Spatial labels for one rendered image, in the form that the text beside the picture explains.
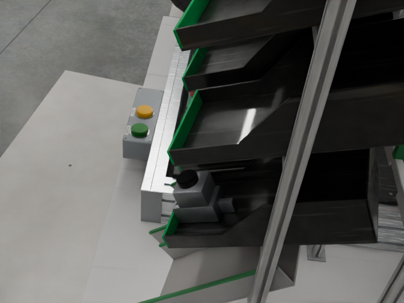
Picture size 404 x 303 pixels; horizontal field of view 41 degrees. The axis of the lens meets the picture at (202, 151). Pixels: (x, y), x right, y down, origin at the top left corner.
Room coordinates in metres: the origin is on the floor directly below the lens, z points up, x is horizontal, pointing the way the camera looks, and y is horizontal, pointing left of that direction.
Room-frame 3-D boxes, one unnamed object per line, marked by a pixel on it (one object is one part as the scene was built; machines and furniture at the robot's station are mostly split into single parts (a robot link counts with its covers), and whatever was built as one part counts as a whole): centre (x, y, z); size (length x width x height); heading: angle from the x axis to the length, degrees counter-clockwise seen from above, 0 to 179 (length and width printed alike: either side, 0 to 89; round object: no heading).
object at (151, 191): (1.21, 0.09, 0.91); 0.89 x 0.06 x 0.11; 179
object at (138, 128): (0.95, 0.15, 0.96); 0.04 x 0.04 x 0.02
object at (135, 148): (1.02, 0.15, 0.93); 0.21 x 0.07 x 0.06; 179
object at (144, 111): (1.02, 0.15, 0.96); 0.04 x 0.04 x 0.02
